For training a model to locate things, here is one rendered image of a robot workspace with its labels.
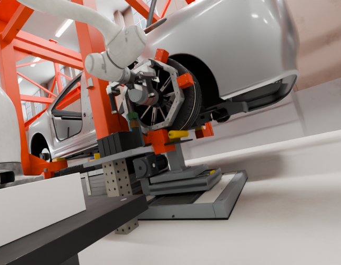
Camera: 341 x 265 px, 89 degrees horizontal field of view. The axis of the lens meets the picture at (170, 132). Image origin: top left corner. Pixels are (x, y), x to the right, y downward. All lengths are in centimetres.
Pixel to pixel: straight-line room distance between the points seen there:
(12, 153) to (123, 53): 50
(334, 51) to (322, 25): 67
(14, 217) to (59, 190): 8
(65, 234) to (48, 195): 13
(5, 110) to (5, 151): 10
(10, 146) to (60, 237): 27
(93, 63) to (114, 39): 13
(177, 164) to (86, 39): 135
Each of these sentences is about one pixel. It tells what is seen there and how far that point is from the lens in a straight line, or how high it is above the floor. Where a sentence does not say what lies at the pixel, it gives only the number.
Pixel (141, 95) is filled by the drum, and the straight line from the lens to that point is 124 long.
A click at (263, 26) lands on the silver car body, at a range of 168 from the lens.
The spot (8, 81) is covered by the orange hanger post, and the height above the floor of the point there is 196.
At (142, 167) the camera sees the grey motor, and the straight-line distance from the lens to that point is 149.
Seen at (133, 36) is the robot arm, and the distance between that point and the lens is 77.
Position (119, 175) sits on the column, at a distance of 110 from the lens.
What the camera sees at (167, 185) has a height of 15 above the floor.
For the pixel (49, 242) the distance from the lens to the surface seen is 36.
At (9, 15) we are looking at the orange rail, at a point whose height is 298.
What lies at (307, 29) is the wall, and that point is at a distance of 571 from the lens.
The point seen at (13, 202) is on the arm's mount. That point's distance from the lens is 45.
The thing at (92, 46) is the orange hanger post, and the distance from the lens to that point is 182.
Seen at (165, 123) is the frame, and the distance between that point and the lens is 126.
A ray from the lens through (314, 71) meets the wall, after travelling 541.
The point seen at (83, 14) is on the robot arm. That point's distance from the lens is 81.
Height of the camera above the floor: 39
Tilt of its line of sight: 6 degrees up
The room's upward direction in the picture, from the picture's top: 14 degrees counter-clockwise
